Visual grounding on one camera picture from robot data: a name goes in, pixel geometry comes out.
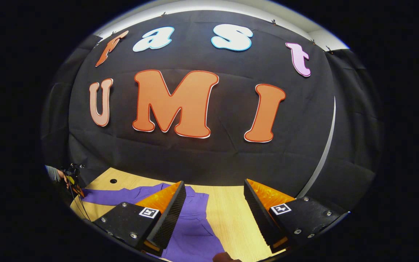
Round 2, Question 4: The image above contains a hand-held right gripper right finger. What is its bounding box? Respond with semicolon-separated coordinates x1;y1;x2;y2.
243;178;350;254

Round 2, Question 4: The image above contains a black backdrop cloth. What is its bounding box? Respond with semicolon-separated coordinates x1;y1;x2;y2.
41;10;383;219

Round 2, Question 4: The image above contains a white metal pole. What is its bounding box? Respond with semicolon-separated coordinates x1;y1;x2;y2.
297;96;337;199

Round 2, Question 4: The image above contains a purple shirt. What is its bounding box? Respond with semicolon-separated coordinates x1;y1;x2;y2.
81;183;226;262

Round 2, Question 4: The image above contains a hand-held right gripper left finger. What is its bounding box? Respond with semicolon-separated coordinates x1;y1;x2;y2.
92;181;187;257

